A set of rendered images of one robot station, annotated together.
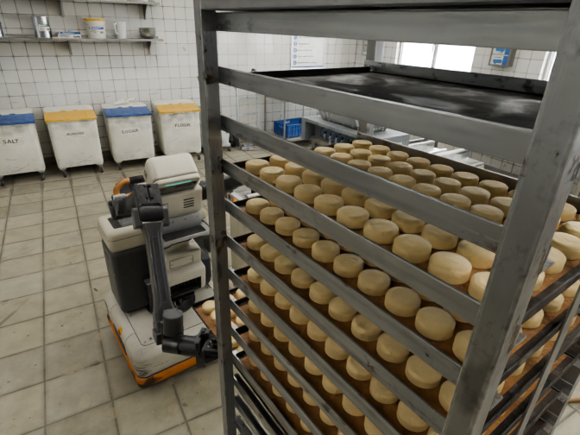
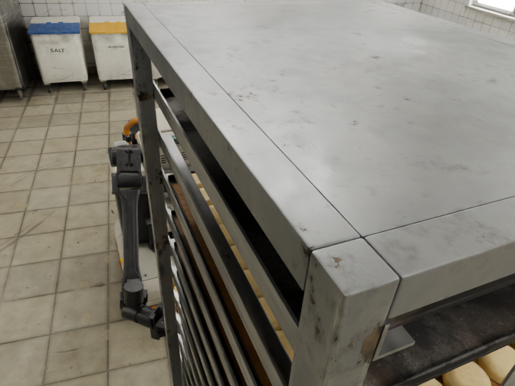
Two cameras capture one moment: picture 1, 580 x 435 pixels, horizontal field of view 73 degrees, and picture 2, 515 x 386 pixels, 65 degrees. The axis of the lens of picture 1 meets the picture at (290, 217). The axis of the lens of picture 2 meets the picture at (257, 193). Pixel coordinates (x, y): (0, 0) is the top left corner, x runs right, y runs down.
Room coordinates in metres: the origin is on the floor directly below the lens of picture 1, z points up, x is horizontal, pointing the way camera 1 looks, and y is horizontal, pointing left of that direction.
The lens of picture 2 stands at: (0.16, -0.19, 1.95)
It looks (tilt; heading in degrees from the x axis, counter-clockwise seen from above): 35 degrees down; 12
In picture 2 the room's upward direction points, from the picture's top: 3 degrees clockwise
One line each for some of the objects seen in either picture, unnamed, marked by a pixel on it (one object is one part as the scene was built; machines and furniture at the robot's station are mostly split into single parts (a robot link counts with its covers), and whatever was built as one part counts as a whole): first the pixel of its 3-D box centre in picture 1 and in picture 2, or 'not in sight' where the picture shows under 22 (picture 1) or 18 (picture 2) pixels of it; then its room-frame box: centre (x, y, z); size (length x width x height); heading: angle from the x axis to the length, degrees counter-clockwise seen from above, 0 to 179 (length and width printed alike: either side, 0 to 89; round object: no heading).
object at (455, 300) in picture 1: (317, 215); (214, 275); (0.56, -0.04, 1.50); 0.64 x 0.03 x 0.03; 37
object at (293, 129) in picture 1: (293, 127); not in sight; (6.36, -0.02, 0.29); 0.56 x 0.38 x 0.20; 128
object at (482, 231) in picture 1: (321, 160); (213, 228); (0.56, -0.04, 1.59); 0.64 x 0.03 x 0.03; 37
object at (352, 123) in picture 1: (353, 114); not in sight; (2.65, -0.40, 1.25); 0.56 x 0.29 x 0.14; 34
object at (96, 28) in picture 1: (96, 28); not in sight; (5.28, 2.44, 1.67); 0.25 x 0.24 x 0.21; 120
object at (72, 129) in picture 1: (75, 140); (116, 52); (4.86, 2.75, 0.38); 0.64 x 0.54 x 0.77; 31
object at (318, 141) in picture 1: (349, 149); not in sight; (2.65, -0.40, 1.01); 0.72 x 0.33 x 0.34; 34
